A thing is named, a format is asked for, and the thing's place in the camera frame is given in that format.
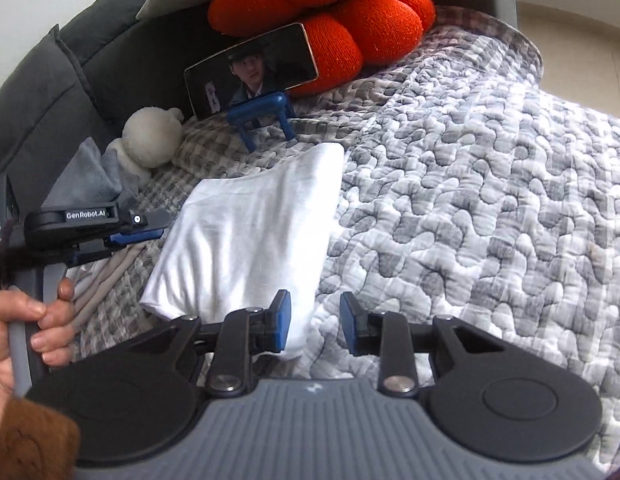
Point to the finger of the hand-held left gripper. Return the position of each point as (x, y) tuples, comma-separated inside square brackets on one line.
[(140, 220), (125, 241)]

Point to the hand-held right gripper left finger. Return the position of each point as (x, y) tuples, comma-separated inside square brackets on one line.
[(281, 320)]

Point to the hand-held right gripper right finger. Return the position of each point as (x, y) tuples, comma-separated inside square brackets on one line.
[(351, 322)]

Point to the white pants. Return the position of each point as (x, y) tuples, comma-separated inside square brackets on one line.
[(250, 230)]

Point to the person's left hand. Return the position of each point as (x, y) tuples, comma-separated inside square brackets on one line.
[(55, 335)]

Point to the folded beige garment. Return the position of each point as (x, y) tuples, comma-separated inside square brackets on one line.
[(102, 285)]

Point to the white plush toy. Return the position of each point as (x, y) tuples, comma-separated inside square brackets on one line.
[(150, 135)]

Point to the grey sofa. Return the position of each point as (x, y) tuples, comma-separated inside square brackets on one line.
[(65, 75)]

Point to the blue phone stand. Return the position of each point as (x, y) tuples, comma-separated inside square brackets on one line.
[(257, 107)]

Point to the grey checked quilt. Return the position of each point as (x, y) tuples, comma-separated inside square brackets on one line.
[(465, 185)]

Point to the smartphone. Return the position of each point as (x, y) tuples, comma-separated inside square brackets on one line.
[(250, 72)]

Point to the orange flower-shaped cushion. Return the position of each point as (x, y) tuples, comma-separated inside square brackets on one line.
[(330, 0)]

